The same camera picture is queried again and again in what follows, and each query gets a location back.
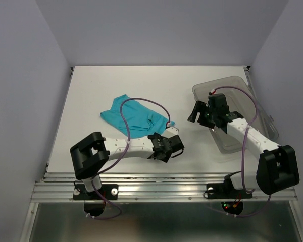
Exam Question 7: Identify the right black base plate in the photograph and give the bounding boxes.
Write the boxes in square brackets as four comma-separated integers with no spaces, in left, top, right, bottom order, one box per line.
[203,183,253,200]

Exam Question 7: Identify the purple cable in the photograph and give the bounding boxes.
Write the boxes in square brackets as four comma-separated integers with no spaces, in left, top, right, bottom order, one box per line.
[92,97,176,220]
[208,86,272,219]

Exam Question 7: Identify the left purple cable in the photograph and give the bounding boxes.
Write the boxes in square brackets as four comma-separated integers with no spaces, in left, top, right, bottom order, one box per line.
[92,97,176,220]

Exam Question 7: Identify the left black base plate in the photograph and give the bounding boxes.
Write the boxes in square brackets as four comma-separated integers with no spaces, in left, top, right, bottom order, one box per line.
[72,184,119,201]

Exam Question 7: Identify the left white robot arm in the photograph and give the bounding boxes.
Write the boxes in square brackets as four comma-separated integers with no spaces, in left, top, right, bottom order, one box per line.
[70,129,184,199]

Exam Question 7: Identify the clear plastic bin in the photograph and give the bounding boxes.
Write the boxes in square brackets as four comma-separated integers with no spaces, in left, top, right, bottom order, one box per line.
[192,76,279,154]

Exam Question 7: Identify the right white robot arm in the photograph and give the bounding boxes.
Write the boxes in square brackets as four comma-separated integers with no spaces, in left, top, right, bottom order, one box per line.
[188,94,300,197]

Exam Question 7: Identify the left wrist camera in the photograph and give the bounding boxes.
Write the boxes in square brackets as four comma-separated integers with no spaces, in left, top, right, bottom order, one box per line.
[162,127,179,138]

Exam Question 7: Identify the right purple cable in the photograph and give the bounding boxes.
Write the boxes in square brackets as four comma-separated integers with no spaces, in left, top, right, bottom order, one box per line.
[208,86,272,219]

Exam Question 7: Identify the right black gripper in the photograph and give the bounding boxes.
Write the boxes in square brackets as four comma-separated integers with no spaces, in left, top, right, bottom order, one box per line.
[186,100,217,128]

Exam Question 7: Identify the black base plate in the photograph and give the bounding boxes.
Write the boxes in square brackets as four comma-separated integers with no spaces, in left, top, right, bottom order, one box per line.
[203,183,253,200]
[72,184,119,201]

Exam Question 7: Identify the turquoise t shirt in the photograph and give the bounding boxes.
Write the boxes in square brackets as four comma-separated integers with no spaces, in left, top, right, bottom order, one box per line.
[100,94,168,139]

